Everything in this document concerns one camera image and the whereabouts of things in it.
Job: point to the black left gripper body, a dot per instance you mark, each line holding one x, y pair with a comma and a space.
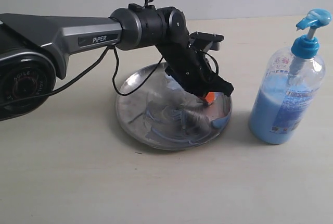
196, 71

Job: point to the blue lotion pump bottle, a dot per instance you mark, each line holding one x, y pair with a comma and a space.
292, 78

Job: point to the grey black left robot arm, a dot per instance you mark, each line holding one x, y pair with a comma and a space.
35, 51

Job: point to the round steel plate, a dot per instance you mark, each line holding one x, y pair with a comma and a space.
155, 110

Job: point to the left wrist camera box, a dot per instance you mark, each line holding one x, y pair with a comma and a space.
206, 41

